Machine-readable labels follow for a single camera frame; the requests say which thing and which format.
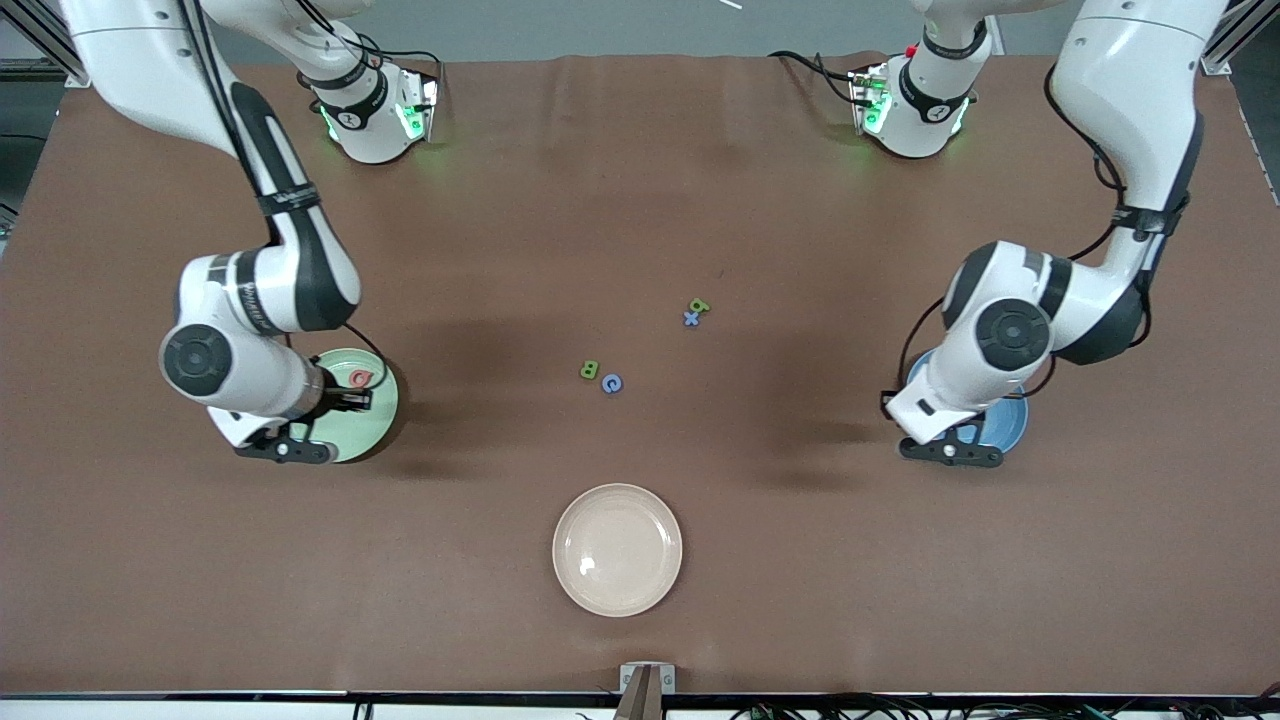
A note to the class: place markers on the brown table mat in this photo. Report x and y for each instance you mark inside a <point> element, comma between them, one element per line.
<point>200,600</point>

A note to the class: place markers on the green plate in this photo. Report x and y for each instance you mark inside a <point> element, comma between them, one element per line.
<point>380,425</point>

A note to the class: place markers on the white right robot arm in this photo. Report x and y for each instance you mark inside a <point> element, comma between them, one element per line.
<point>130,60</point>

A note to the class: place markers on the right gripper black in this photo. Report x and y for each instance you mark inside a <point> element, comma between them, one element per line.
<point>336,402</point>

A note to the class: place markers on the blue foam letter G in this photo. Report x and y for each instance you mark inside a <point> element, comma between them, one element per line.
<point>604,384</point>

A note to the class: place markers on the beige plate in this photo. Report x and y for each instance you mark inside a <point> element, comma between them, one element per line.
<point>617,550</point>

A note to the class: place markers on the white table edge strip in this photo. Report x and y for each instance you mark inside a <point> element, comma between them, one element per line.
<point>200,712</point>

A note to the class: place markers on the aluminium frame profile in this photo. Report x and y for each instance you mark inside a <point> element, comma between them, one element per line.
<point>50,40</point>
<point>1220,62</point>

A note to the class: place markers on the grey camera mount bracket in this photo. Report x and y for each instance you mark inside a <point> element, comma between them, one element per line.
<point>628,678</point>

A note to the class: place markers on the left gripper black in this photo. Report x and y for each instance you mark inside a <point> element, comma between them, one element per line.
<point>979,416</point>

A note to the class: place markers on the pink foam letter Q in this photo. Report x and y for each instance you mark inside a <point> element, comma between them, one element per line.
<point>353,380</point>

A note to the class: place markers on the brown camera post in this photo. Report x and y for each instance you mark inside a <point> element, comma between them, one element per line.
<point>640,700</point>

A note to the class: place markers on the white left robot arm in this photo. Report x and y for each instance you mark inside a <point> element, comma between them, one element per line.
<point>1130,80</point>

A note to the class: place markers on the blue plate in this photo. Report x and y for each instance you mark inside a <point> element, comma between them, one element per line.
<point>1005,425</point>

